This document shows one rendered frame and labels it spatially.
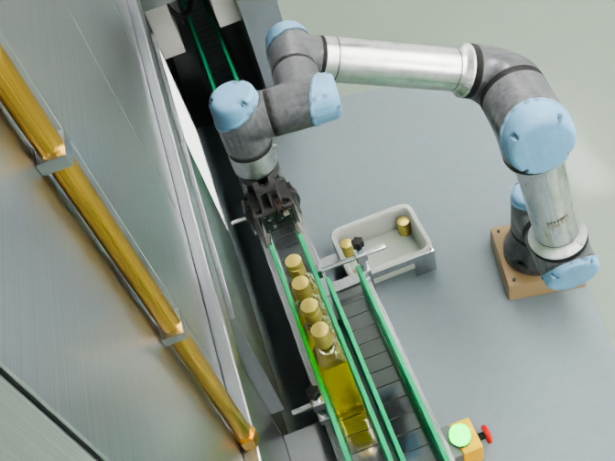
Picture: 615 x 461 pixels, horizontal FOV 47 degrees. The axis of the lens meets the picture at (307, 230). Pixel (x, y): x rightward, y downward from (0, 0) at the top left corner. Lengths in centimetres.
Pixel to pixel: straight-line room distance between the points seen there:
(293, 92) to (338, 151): 111
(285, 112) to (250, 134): 6
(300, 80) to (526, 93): 38
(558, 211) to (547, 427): 49
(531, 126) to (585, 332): 70
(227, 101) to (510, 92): 47
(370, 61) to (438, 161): 92
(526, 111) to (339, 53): 31
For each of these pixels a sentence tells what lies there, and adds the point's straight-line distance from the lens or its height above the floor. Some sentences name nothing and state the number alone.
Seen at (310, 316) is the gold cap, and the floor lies 115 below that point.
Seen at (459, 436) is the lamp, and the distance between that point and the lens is 152.
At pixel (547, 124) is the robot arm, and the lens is 120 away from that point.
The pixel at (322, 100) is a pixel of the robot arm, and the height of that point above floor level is 157.
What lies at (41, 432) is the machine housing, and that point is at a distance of 44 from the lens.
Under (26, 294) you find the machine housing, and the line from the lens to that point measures 44.
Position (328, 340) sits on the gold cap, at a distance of 132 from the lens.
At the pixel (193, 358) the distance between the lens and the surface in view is 77.
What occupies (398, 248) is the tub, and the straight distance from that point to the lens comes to 188.
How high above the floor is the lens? 225
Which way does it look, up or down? 49 degrees down
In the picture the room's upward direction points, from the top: 19 degrees counter-clockwise
